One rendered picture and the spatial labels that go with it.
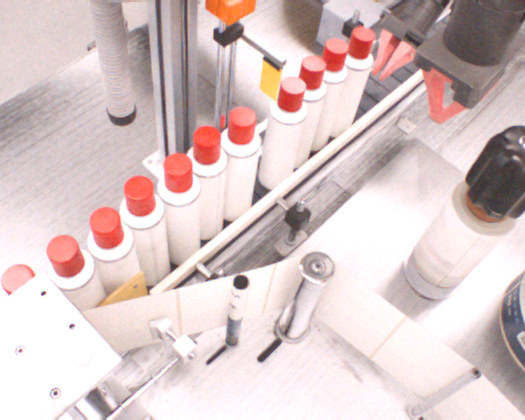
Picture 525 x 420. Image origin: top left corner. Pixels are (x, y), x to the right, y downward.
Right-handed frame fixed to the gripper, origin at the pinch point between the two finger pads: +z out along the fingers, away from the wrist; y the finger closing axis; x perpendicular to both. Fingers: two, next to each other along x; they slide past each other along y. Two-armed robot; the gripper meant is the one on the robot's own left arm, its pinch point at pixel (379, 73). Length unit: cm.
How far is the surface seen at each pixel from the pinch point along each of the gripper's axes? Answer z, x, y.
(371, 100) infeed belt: 4.7, 3.4, 0.6
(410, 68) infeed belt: -4.2, 13.0, 0.6
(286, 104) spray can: 9.7, -29.2, 1.1
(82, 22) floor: 50, 84, -149
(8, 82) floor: 79, 52, -139
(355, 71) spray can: 1.7, -16.2, 1.8
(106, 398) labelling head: 40, -54, 13
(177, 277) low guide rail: 35, -35, 4
